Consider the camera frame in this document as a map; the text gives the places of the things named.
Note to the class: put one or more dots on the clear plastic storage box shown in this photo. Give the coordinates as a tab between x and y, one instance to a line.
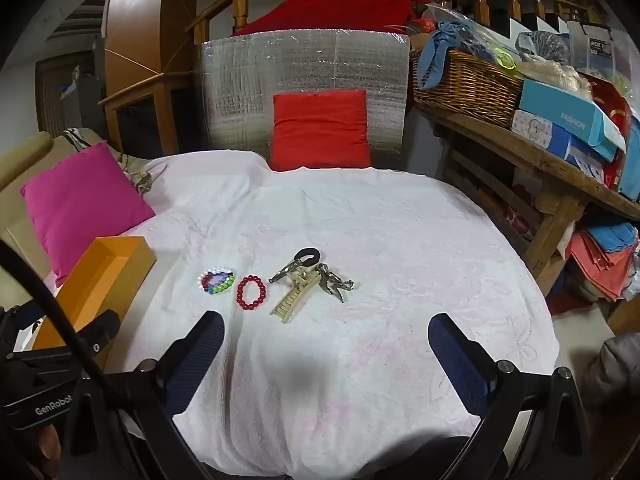
595	50

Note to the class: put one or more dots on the person's left hand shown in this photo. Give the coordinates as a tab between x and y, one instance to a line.
47	452

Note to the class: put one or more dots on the red patterned bag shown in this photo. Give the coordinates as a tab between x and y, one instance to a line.
612	105

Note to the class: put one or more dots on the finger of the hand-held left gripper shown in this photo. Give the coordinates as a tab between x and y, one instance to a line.
102	325

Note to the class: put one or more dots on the dark woven screen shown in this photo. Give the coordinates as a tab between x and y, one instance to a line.
65	90

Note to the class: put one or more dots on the large red cushion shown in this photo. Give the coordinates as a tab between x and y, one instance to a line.
340	7

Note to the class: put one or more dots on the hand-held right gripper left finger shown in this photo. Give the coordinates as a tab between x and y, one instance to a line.
197	360

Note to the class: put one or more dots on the small red cushion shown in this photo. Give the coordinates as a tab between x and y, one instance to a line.
320	130

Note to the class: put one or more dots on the pink cushion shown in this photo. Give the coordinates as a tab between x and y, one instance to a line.
85	200

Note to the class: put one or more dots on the orange cardboard box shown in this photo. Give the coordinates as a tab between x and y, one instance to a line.
115	265

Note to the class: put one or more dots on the beige hair claw clip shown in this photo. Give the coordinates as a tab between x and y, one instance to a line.
295	295

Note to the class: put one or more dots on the wooden cabinet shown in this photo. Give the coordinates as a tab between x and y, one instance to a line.
135	20

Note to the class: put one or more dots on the wooden stair railing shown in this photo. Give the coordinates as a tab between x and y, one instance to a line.
480	2

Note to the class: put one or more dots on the wicker basket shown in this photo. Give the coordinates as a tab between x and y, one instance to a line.
470	90

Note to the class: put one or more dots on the silver foil insulation mat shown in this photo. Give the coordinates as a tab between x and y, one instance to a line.
240	90

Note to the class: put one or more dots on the stack of folded cloths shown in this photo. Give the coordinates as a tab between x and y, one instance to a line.
600	260

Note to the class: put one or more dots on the white and blue box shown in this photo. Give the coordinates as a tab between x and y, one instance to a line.
532	127

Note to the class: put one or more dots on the blue cloth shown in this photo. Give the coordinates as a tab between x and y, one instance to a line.
435	60

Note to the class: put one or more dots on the blue shoebox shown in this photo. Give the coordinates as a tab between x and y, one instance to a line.
565	115

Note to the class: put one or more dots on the wooden bench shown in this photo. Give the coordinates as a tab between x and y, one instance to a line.
550	165

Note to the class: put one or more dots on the beige sofa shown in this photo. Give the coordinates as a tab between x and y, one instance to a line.
25	160

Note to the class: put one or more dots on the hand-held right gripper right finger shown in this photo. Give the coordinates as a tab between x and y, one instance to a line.
457	362

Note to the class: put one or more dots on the clear plastic bag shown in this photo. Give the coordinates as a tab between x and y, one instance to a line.
545	44

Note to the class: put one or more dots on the grey jacket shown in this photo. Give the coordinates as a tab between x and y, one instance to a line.
617	375

